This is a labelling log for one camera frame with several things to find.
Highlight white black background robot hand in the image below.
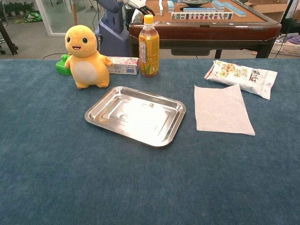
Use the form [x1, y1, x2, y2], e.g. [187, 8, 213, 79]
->
[127, 0, 156, 16]

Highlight white paper napkin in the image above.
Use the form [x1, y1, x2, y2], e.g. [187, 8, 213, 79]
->
[194, 83, 256, 136]

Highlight silver metal tray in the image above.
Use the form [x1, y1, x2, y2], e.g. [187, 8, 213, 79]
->
[84, 86, 187, 148]

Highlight black box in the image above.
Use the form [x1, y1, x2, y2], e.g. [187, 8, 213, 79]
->
[125, 5, 135, 24]

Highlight blue grey background robot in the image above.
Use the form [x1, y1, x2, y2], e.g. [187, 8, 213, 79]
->
[95, 0, 131, 57]

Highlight tea bottle with yellow cap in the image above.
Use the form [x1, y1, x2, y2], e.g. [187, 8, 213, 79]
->
[138, 14, 160, 78]

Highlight dark round mahjong table dish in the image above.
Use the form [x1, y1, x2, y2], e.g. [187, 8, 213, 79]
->
[179, 0, 211, 7]

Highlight row of blue-backed mahjong tiles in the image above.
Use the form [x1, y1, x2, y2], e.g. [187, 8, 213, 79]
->
[183, 7, 218, 13]

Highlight pink white toothpaste box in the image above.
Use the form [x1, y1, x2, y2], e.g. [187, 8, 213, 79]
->
[106, 56, 141, 75]

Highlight row of face-up mahjong tiles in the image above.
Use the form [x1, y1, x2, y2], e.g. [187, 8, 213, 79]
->
[171, 11, 234, 21]

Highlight dark wooden mahjong table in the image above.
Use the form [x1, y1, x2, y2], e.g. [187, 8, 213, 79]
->
[128, 0, 282, 59]

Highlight stacked blue mahjong tile row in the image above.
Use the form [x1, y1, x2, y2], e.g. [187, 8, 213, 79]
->
[211, 0, 226, 12]

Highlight yellow plush dinosaur toy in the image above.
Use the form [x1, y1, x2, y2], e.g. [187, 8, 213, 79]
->
[64, 24, 113, 90]

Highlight white framed glass partition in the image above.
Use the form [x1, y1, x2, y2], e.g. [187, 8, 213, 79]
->
[35, 0, 78, 37]

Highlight long diagonal blue mahjong tile row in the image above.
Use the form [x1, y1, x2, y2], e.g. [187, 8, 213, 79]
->
[222, 2, 248, 17]

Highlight green plastic container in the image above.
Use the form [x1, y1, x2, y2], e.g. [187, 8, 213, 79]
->
[55, 53, 72, 76]

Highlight green bag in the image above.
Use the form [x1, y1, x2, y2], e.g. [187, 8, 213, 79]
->
[22, 11, 43, 23]

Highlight green potted plants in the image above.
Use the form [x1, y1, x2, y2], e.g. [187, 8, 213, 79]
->
[4, 1, 36, 17]

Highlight white printed snack bag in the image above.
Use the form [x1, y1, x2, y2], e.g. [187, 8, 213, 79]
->
[204, 60, 278, 100]

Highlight brown cardboard box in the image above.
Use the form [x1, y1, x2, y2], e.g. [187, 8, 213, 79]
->
[245, 0, 290, 23]

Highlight black stand leg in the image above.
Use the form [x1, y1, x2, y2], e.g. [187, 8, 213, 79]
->
[0, 18, 19, 56]

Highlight black case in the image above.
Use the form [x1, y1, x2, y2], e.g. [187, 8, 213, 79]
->
[280, 18, 300, 36]

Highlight white plastic basket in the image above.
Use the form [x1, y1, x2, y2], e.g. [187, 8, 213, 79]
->
[270, 39, 300, 57]

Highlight purple cloth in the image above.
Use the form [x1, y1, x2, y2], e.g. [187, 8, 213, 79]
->
[285, 34, 300, 45]

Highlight blue table cloth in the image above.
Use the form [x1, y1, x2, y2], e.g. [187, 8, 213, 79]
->
[0, 58, 300, 225]

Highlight black floor cable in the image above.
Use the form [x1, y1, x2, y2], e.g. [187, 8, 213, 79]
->
[41, 52, 71, 60]

